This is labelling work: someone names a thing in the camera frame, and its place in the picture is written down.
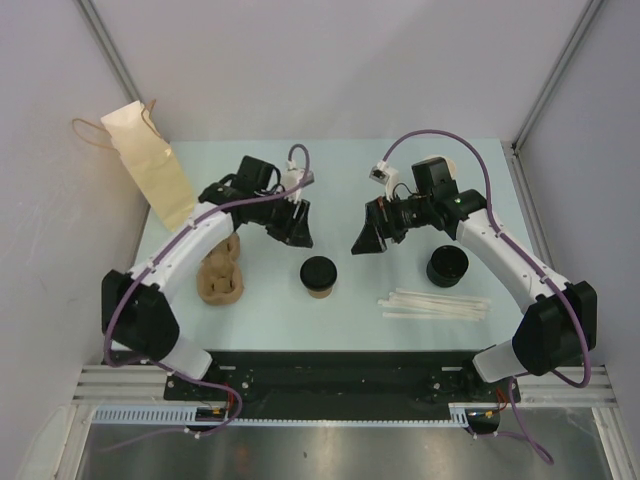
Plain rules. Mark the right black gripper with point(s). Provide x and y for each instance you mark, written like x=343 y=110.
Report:
x=380 y=211

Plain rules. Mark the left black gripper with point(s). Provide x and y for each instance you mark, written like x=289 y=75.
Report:
x=293 y=231

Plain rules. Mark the black cup lid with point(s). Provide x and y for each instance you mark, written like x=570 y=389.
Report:
x=318 y=273

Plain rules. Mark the brown pulp cup carrier stack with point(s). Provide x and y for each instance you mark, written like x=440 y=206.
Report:
x=219 y=278

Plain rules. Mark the single paper cup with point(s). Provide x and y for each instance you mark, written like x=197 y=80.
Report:
x=320 y=293

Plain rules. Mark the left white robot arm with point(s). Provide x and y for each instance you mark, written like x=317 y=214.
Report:
x=136 y=305

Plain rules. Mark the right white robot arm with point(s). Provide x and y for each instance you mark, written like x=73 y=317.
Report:
x=559 y=317

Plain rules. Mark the white wrapped straws bundle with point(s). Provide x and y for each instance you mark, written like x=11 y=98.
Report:
x=406 y=304

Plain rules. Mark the stack of black lids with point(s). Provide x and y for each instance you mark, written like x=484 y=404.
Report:
x=447 y=266

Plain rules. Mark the stack of paper cups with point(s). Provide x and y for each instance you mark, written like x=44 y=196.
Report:
x=451 y=167

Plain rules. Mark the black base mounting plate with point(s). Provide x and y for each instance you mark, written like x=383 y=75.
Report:
x=352 y=385

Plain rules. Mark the brown paper bag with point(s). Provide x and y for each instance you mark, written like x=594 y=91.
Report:
x=147 y=156

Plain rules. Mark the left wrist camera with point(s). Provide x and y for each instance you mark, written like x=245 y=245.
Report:
x=291 y=177

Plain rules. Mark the white slotted cable duct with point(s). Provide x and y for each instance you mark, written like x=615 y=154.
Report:
x=204 y=416

